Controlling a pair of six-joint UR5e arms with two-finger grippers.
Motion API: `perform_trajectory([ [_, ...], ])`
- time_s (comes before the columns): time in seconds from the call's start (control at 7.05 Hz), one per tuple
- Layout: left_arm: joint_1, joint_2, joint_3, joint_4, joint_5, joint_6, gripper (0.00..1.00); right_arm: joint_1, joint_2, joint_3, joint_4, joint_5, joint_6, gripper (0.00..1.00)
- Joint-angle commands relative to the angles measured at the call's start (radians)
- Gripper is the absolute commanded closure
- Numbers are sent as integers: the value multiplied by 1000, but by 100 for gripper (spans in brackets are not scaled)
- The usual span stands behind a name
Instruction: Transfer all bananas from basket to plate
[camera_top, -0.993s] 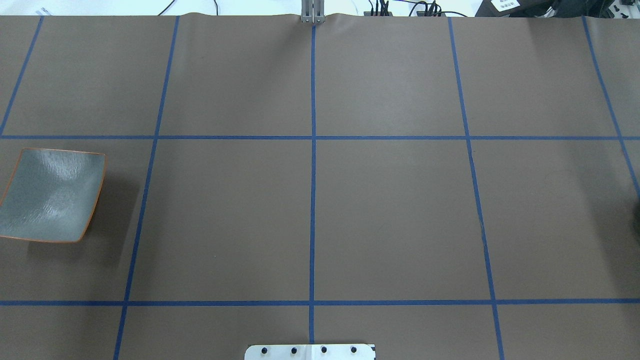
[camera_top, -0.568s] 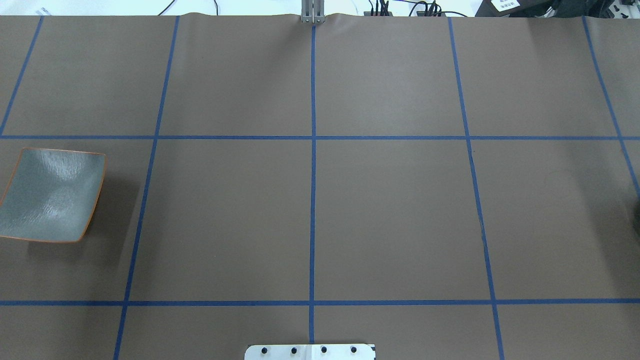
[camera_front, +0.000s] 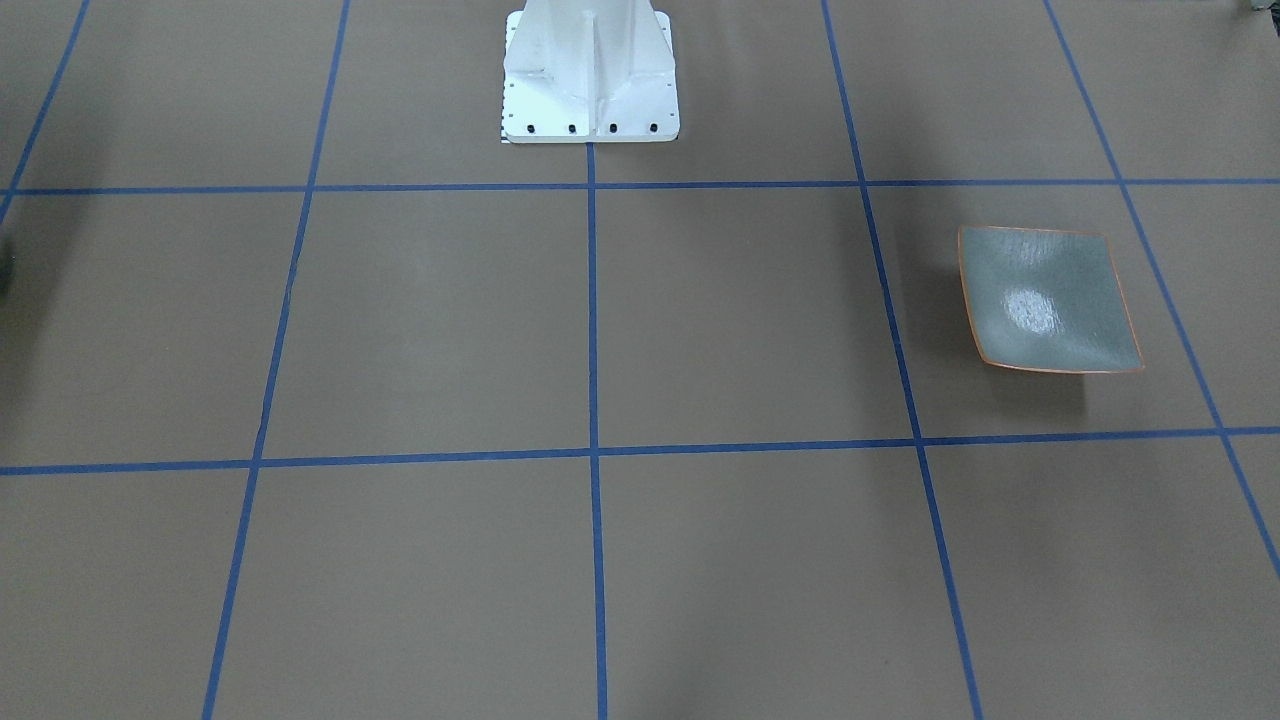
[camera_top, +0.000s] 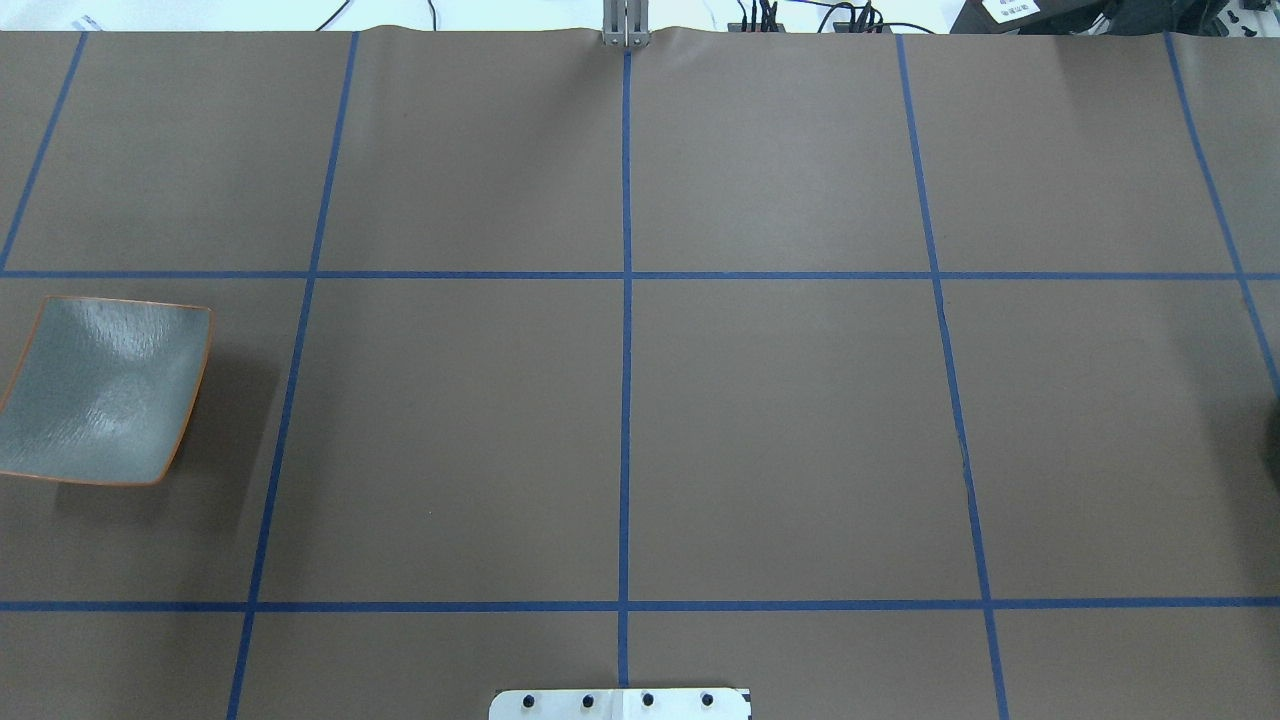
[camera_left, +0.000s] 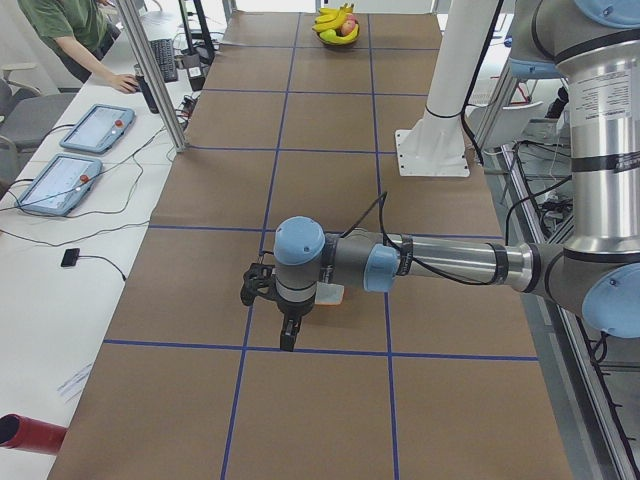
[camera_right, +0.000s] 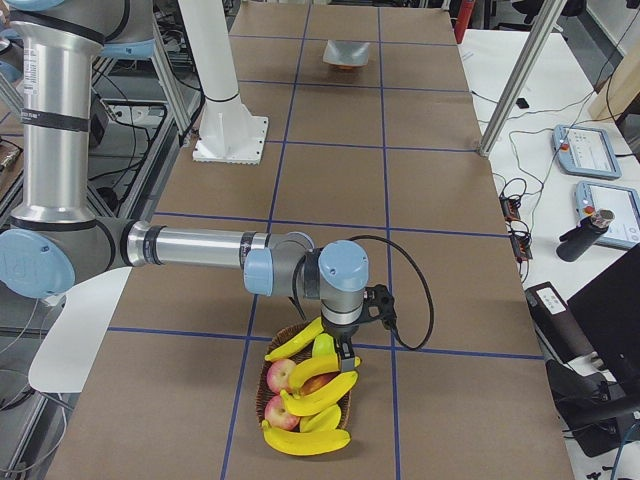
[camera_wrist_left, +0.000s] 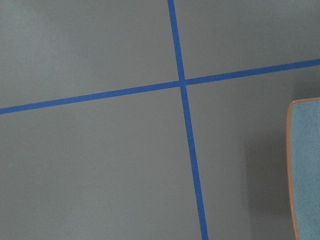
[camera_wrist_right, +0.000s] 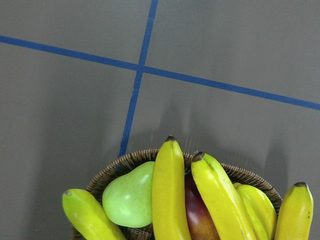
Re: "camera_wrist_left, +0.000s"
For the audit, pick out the grey square plate orange rim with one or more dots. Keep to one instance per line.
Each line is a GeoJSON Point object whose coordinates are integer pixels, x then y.
{"type": "Point", "coordinates": [303, 166]}

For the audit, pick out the brown paper table mat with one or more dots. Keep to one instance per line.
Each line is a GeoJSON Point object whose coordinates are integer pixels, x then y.
{"type": "Point", "coordinates": [151, 119]}

